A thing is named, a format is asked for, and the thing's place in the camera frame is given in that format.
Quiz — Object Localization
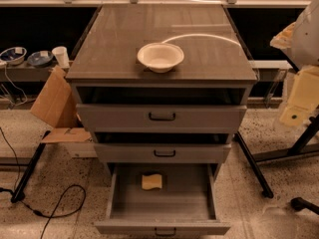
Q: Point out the white paper cup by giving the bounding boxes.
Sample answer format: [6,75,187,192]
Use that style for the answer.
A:
[52,46,69,69]

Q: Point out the blue bowl left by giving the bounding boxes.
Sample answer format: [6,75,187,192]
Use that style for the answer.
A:
[0,47,27,66]

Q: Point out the grey drawer cabinet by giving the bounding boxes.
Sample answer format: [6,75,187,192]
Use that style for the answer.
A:
[65,3,259,171]

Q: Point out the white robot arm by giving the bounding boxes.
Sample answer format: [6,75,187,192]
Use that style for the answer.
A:
[270,0,319,126]

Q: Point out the black left table leg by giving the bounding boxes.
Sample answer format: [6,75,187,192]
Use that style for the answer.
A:
[11,142,46,203]

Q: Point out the black floor cable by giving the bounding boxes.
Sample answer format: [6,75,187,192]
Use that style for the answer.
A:
[0,126,87,239]

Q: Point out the brown cardboard box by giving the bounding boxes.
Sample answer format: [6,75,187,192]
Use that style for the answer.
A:
[31,66,91,143]

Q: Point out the grey low shelf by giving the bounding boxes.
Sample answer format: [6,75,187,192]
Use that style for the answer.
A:
[0,62,58,83]

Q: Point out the black right table leg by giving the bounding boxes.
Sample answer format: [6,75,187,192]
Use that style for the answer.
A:
[234,131,274,198]

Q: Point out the white paper bowl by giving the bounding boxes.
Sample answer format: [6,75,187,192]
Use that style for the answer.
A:
[137,43,184,73]

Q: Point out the yellow sponge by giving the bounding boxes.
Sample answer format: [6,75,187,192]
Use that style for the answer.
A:
[142,174,162,190]

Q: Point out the black table leg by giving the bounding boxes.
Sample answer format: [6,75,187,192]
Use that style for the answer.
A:
[11,142,46,203]
[234,131,274,198]

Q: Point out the grey top drawer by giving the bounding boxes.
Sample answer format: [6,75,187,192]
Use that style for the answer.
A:
[77,105,246,133]

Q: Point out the black caster foot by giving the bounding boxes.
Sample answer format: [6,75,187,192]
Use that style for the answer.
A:
[290,197,319,215]

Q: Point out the black stand base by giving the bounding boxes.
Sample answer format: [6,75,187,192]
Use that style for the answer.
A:
[253,115,319,162]

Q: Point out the white cable on counter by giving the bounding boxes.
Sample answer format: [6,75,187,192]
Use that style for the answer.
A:
[161,33,243,48]

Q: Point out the blue bowl right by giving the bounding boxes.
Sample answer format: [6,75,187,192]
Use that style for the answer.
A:
[27,51,53,68]

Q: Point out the blue bowl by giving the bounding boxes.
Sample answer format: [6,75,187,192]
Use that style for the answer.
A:
[27,51,53,68]
[0,47,27,66]

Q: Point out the grey bottom drawer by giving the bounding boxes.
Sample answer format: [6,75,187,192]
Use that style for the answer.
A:
[95,163,230,239]

